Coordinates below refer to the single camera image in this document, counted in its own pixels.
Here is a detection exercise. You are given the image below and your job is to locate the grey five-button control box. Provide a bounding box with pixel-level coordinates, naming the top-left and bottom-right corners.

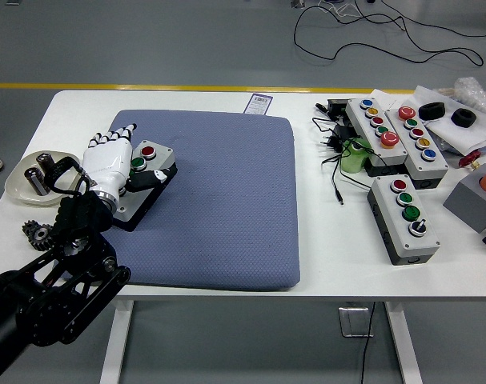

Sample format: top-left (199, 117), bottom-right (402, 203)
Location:
top-left (345, 98), bottom-right (408, 178)
top-left (386, 106), bottom-right (450, 190)

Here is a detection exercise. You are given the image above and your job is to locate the black foam ring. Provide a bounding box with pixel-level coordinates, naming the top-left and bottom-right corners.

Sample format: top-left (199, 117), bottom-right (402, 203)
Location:
top-left (418, 102), bottom-right (447, 121)
top-left (450, 107), bottom-right (476, 128)

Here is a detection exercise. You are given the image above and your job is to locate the blue-grey quilted mat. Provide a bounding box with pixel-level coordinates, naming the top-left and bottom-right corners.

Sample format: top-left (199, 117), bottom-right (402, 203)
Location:
top-left (64, 110), bottom-right (302, 292)

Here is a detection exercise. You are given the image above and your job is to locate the white table leg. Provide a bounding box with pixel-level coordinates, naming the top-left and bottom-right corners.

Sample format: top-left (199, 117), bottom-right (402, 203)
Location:
top-left (384, 300), bottom-right (424, 384)
top-left (98, 299), bottom-right (135, 384)

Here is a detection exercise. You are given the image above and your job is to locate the black power adapter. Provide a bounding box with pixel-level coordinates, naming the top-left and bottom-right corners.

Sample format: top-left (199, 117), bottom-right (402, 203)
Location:
top-left (317, 123), bottom-right (358, 154)

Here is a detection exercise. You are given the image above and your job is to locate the white foam sheet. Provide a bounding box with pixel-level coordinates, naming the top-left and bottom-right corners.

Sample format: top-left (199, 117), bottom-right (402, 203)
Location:
top-left (370, 85), bottom-right (486, 155)

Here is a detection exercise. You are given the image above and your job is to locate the grey block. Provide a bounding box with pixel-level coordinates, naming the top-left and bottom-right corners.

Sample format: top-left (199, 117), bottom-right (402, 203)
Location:
top-left (442, 163), bottom-right (486, 235)

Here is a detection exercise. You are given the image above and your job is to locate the purple white label card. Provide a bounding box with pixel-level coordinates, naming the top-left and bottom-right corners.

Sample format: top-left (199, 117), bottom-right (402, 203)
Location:
top-left (244, 94), bottom-right (274, 116)

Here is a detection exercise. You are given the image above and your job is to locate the metal bracket under table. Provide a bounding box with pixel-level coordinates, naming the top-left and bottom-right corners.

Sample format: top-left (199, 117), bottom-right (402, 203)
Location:
top-left (338, 306), bottom-right (375, 339)

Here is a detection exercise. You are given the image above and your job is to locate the red metal knob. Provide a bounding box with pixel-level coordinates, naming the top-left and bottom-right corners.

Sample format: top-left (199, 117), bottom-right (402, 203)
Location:
top-left (457, 150), bottom-right (484, 171)

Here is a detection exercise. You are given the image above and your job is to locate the grey four-button control box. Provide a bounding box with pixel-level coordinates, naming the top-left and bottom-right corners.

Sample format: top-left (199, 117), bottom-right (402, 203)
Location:
top-left (112, 139), bottom-right (178, 232)
top-left (366, 174), bottom-right (441, 266)

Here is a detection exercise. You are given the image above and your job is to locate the clear bubble wrap bag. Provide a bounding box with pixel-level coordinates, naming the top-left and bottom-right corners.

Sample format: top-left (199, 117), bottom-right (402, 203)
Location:
top-left (452, 76), bottom-right (486, 117)

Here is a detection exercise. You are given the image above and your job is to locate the green tape roll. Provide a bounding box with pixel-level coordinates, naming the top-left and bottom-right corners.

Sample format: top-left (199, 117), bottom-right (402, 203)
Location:
top-left (340, 138), bottom-right (372, 175)

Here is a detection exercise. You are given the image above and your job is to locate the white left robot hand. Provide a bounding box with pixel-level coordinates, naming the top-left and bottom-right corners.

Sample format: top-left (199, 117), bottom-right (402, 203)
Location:
top-left (82, 123), bottom-right (179, 201)

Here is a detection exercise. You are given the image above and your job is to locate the yellow floor tape line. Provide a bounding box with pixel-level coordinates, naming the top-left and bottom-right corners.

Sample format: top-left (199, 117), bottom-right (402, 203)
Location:
top-left (0, 82), bottom-right (420, 95)

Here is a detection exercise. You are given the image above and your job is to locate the small black device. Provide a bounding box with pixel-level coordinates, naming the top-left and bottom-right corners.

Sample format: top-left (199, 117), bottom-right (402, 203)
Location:
top-left (315, 98), bottom-right (354, 119)

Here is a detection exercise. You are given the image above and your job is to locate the thin black adapter cord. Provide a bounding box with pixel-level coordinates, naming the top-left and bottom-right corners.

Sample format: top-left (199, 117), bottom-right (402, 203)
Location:
top-left (311, 115), bottom-right (388, 207)

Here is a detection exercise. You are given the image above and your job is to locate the black hanging cable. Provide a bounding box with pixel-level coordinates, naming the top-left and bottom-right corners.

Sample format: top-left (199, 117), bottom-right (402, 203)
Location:
top-left (360, 300), bottom-right (376, 384)

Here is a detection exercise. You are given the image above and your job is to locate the black floor cable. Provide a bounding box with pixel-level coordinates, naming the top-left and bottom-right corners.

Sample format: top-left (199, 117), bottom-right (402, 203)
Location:
top-left (293, 0), bottom-right (484, 67)

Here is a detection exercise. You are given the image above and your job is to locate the white shallow dish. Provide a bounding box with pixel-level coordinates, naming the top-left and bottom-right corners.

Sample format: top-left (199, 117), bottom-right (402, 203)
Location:
top-left (5, 150), bottom-right (83, 208)

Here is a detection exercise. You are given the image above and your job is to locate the black metal gear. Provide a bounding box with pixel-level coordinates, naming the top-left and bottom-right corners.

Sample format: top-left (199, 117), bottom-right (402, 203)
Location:
top-left (21, 221), bottom-right (55, 251)

